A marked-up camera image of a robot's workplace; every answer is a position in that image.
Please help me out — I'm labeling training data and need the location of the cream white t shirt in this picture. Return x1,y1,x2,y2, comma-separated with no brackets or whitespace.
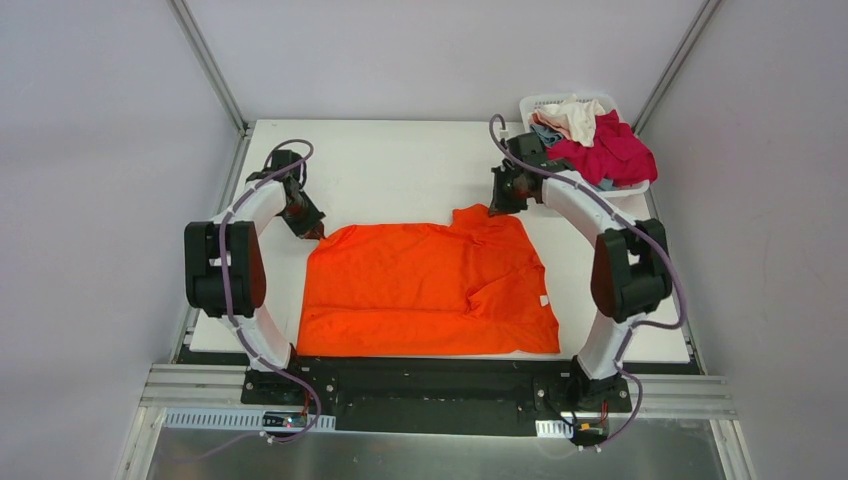
530,95,607,147

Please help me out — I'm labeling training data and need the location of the left white cable duct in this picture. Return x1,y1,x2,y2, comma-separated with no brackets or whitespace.
163,408,315,434

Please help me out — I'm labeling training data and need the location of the right white cable duct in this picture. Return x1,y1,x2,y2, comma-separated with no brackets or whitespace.
535,419,574,440

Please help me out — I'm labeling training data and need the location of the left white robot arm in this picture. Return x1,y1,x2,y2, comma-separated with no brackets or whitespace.
183,140,325,405

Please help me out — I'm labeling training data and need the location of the orange t shirt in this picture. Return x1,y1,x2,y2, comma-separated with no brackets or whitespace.
296,204,560,357

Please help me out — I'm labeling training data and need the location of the grey blue t shirt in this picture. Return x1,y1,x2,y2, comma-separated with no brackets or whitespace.
529,123,615,191

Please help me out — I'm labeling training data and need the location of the left aluminium frame post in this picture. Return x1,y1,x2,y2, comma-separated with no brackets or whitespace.
167,0,249,137

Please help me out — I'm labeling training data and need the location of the aluminium frame post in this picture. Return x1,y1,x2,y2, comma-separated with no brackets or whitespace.
632,0,724,136
167,0,249,137

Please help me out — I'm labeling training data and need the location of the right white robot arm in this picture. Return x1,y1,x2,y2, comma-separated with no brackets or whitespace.
489,133,673,410

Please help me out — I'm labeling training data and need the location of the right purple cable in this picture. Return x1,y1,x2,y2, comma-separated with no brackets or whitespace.
488,113,688,452

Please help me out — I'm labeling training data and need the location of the white cable duct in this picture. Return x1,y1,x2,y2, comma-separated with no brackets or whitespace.
163,408,315,434
535,419,574,440

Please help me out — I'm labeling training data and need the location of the magenta t shirt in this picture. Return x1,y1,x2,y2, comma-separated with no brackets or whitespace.
546,110,658,187

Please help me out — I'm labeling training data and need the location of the right aluminium frame post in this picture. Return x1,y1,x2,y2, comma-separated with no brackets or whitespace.
632,0,724,136

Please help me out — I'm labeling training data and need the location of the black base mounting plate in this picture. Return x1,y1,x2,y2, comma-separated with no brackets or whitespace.
241,356,632,437

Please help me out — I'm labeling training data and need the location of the front aluminium rail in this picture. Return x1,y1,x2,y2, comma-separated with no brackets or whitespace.
139,364,738,420

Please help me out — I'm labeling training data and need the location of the white plastic laundry basket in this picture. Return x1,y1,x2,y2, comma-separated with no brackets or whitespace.
518,91,650,199

